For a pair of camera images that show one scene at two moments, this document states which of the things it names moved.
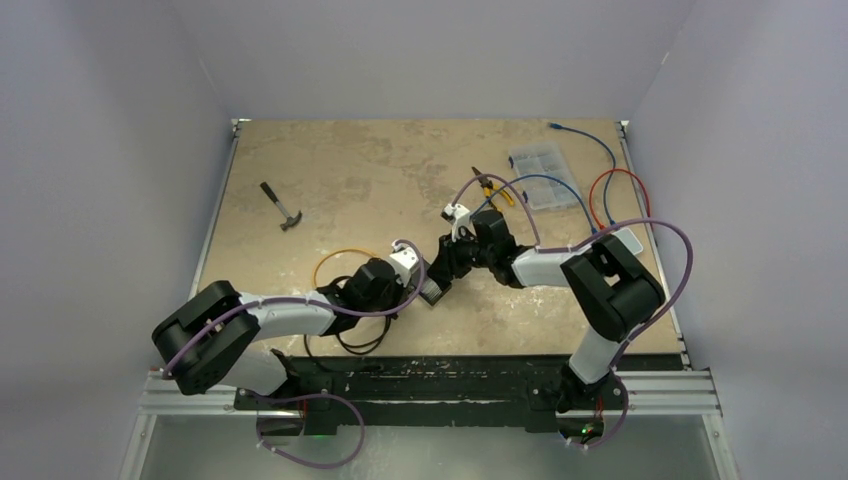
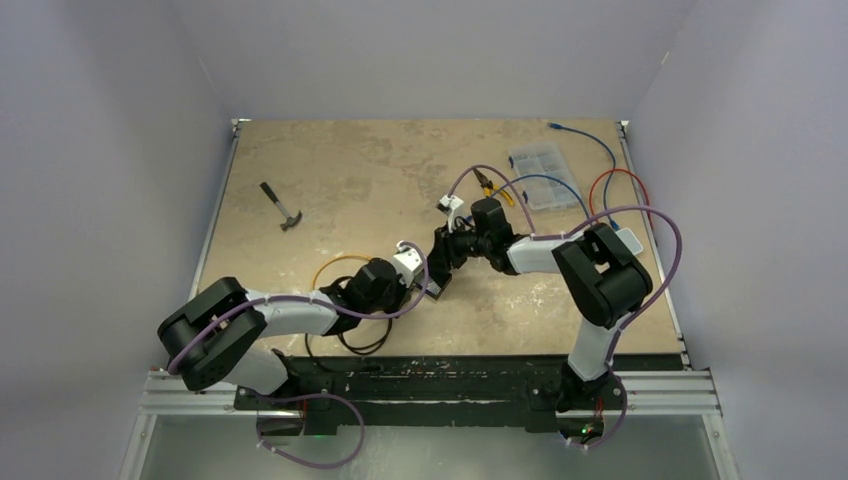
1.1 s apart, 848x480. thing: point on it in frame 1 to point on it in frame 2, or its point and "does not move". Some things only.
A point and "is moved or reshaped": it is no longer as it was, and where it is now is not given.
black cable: x=355 y=350 does not move
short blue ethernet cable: x=550 y=178 does not move
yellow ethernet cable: x=335 y=251 is moved or reshaped
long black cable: x=361 y=349 is moved or reshaped
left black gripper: x=400 y=294 does not move
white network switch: x=630 y=240 does not move
